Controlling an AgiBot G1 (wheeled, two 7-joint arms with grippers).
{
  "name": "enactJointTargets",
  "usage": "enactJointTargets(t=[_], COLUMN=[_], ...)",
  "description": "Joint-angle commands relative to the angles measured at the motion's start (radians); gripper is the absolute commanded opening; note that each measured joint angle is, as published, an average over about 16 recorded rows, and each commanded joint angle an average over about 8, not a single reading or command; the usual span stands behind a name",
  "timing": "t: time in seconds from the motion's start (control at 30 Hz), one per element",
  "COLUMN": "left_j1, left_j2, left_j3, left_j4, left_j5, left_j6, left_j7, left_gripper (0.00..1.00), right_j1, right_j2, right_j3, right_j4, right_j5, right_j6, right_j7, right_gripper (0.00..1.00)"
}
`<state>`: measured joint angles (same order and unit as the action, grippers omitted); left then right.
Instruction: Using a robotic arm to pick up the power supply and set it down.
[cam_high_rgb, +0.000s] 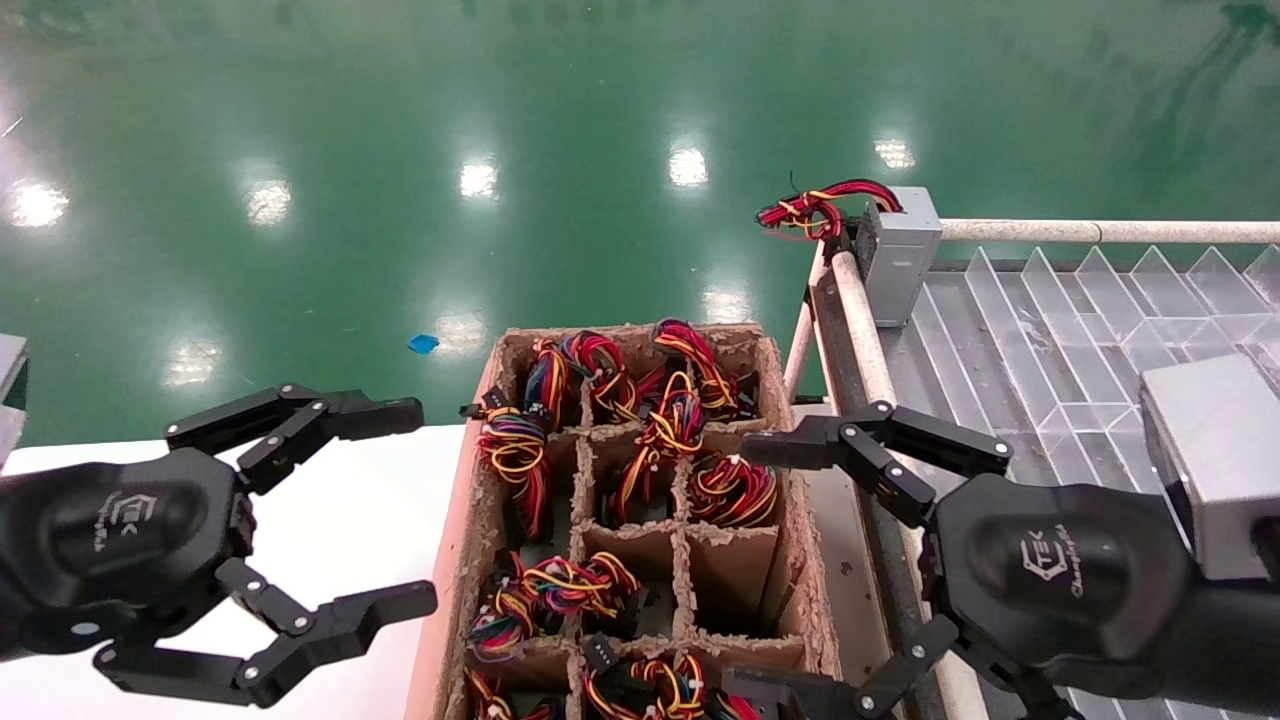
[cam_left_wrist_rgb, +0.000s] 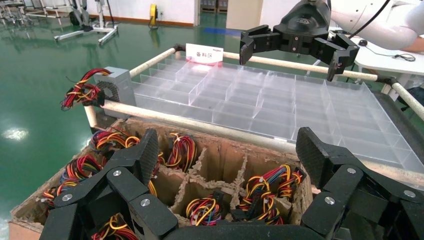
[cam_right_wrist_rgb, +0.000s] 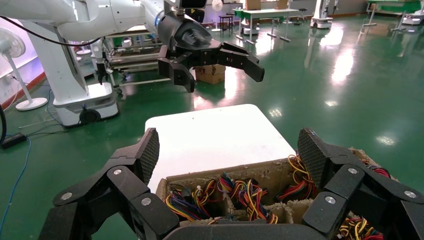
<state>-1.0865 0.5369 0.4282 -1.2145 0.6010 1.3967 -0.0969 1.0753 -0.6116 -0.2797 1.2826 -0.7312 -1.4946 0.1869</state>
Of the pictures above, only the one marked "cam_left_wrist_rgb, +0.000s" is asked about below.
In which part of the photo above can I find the white sign with red base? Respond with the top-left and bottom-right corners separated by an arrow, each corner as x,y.
185,43 -> 224,64

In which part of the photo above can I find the white equipment stand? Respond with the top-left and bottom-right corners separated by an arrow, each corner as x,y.
53,0 -> 119,46

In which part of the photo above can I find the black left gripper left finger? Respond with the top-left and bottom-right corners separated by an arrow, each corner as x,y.
39,128 -> 180,240

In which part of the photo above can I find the person forearm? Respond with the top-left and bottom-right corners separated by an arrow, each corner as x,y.
399,35 -> 424,54

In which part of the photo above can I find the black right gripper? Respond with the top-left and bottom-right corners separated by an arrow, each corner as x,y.
239,0 -> 360,82

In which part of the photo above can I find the black coiled cable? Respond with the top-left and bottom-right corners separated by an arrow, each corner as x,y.
394,53 -> 417,63

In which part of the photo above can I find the metal frame rack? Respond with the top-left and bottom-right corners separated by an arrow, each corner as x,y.
0,0 -> 44,26

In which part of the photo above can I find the white desk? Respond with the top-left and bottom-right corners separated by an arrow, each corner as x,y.
327,26 -> 424,100

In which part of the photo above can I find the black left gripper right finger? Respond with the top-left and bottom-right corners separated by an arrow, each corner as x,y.
295,126 -> 424,240

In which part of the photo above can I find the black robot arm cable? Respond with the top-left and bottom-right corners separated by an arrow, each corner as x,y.
347,0 -> 392,40

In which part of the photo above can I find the clear acrylic divided tray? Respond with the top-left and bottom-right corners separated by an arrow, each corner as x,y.
130,54 -> 424,191

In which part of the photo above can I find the torn cardboard box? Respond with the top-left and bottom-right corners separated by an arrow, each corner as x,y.
8,117 -> 314,240

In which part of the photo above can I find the yellow hose reel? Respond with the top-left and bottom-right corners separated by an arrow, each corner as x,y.
149,3 -> 159,29

